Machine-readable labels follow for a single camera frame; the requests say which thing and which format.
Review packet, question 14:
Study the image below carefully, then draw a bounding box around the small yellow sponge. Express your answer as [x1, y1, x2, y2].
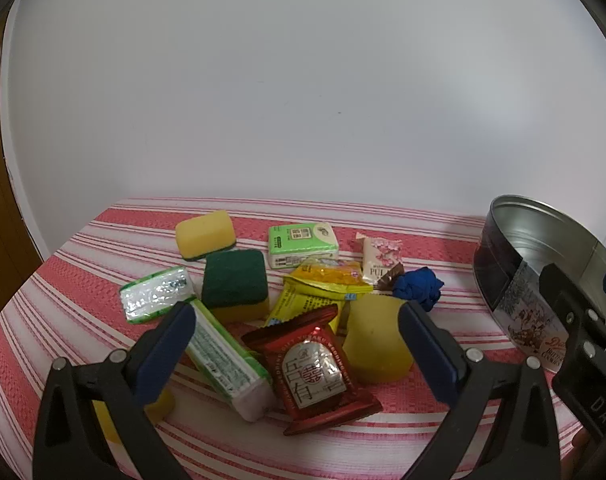
[93, 385, 176, 443]

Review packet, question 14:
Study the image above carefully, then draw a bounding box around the brown wooden door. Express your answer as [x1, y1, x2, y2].
[0, 25, 44, 336]

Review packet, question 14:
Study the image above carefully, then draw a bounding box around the blue cloth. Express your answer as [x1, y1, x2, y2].
[393, 267, 444, 313]

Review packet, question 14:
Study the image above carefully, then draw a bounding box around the green scouring sponge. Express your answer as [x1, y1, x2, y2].
[201, 249, 271, 324]

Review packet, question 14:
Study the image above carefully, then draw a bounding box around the yellow snack packet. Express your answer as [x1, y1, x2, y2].
[265, 265, 351, 328]

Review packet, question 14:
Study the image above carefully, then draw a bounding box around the red snack packet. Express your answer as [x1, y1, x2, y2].
[242, 304, 384, 436]

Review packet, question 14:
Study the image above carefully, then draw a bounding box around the pink flowered snack packet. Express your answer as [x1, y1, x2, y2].
[355, 232, 406, 286]

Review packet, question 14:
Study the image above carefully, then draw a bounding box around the shiny green tissue pack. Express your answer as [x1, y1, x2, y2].
[119, 266, 192, 324]

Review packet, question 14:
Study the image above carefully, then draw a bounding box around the long green tissue pack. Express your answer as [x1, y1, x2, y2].
[185, 298, 278, 423]

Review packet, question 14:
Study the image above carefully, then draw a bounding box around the white and green tissue pack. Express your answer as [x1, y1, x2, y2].
[268, 222, 340, 269]

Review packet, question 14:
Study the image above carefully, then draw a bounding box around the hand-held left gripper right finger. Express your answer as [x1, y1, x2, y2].
[399, 301, 561, 480]

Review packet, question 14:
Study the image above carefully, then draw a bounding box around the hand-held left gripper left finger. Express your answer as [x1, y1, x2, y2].
[33, 301, 198, 480]

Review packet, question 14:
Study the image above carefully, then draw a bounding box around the red striped tablecloth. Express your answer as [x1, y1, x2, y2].
[0, 197, 606, 480]

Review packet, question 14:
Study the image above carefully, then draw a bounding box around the orange candy packet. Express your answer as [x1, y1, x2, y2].
[298, 257, 374, 296]

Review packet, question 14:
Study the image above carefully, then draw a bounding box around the round metal tin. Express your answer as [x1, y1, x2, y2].
[473, 195, 606, 376]

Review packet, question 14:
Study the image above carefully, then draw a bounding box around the yellow sponge with green base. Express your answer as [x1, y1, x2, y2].
[175, 210, 236, 262]

